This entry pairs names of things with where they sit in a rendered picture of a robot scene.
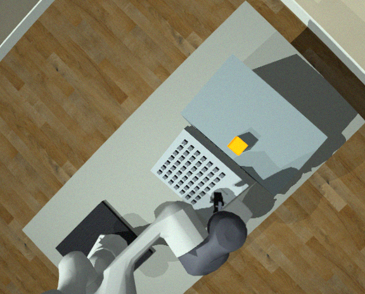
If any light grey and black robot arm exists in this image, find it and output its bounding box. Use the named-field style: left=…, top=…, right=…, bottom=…
left=41, top=198, right=253, bottom=294

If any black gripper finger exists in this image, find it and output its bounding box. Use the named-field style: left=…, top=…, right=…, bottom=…
left=212, top=192, right=224, bottom=214

